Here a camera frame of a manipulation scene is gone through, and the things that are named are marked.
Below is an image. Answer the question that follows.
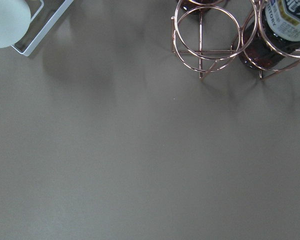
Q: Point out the tea bottle in rack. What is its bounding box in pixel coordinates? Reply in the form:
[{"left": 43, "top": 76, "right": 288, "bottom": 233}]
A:
[{"left": 239, "top": 0, "right": 300, "bottom": 69}]

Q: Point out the copper wire bottle rack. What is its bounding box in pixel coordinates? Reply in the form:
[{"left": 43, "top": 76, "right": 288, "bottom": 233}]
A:
[{"left": 171, "top": 0, "right": 300, "bottom": 80}]

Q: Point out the pale green cup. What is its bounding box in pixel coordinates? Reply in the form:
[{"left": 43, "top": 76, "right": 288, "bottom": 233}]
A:
[{"left": 0, "top": 0, "right": 31, "bottom": 48}]

